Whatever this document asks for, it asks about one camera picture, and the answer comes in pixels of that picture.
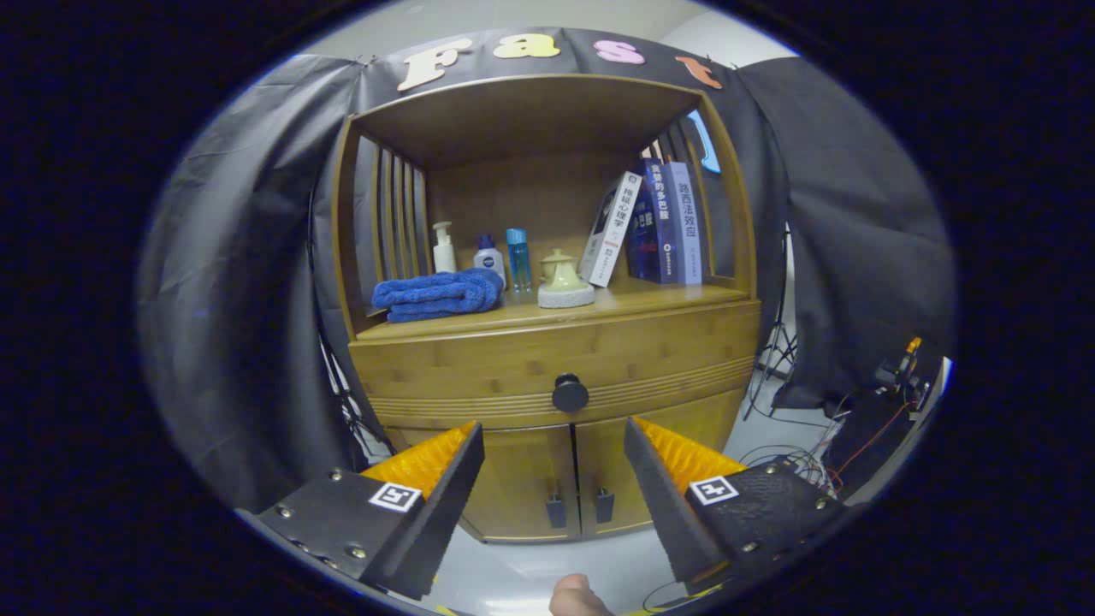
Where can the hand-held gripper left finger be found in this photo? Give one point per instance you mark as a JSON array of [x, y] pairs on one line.
[[445, 505]]

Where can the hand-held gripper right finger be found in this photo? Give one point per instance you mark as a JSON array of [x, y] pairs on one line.
[[659, 505]]

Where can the wooden drawer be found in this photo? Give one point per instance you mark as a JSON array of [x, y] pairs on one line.
[[479, 368]]

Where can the black round drawer knob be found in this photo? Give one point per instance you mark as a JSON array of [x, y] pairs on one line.
[[570, 393]]

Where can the pale ceramic vase round base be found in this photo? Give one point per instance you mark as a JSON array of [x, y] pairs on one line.
[[565, 295]]

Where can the wooden cabinet door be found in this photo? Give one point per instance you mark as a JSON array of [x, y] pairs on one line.
[[607, 462], [522, 479]]

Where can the wooden countertop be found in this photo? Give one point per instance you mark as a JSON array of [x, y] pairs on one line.
[[667, 298]]

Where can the wooden cabinet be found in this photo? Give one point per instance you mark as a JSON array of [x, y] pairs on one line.
[[530, 120]]

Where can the black tripod stand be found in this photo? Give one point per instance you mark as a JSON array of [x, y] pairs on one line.
[[351, 402], [780, 342]]

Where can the blue folded towel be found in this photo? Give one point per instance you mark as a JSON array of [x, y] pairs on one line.
[[436, 295]]

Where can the black equipment with orange part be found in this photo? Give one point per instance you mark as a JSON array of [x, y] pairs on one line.
[[864, 445]]

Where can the white bottle blue cap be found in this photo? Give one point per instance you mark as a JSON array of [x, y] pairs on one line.
[[489, 259]]

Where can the white pump bottle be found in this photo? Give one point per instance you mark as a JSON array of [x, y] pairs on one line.
[[444, 255]]

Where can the clear blue bottle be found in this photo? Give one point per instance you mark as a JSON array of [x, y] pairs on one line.
[[518, 257]]

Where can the dark blue book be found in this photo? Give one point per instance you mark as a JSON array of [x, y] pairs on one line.
[[642, 239]]

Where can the beige lidded teacup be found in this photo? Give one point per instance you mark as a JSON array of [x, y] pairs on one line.
[[558, 255]]

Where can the pale lavender book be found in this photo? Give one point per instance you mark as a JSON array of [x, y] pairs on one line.
[[687, 222]]

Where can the black backdrop cloth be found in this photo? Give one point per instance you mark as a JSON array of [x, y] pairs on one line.
[[231, 299]]

